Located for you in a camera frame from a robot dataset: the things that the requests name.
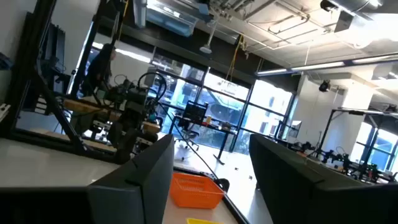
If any person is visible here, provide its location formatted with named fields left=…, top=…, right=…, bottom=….
left=80, top=42, right=118, bottom=97

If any long ceiling light strip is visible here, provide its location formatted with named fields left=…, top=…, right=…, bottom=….
left=254, top=52, right=398, bottom=77

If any black office desk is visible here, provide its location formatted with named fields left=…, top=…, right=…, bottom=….
left=169, top=114, right=239, bottom=166

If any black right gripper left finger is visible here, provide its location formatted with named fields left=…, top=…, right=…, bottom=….
left=0, top=134, right=175, bottom=224

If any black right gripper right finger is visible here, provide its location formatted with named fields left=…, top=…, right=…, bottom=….
left=248, top=133, right=398, bottom=224

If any black office chair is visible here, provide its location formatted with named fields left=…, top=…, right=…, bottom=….
left=175, top=124, right=201, bottom=153

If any wooden workbench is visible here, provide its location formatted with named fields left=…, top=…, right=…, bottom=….
left=62, top=98, right=162, bottom=134

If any black wall screen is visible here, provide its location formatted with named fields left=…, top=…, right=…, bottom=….
left=40, top=23, right=66, bottom=74

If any white hanging ceiling device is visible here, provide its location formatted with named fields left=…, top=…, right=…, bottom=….
left=198, top=18, right=218, bottom=55

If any black aluminium table frame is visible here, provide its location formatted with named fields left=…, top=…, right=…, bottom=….
left=0, top=0, right=251, bottom=224

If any black frame clamp knob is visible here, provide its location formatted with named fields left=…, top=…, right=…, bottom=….
left=213, top=177, right=231, bottom=193

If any yellow plastic basket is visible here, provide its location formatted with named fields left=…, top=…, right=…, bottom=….
left=185, top=217, right=224, bottom=224

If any black computer monitor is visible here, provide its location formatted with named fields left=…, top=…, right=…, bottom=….
left=182, top=101, right=209, bottom=123

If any yellow hanging rope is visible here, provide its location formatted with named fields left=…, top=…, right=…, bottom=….
left=225, top=35, right=246, bottom=82

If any black overhead station frame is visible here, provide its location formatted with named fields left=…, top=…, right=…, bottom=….
left=313, top=107, right=398, bottom=175

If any orange plastic basket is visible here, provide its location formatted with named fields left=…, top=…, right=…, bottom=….
left=169, top=172, right=226, bottom=210

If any black ceiling camera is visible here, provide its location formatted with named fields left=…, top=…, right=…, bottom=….
left=318, top=79, right=332, bottom=93

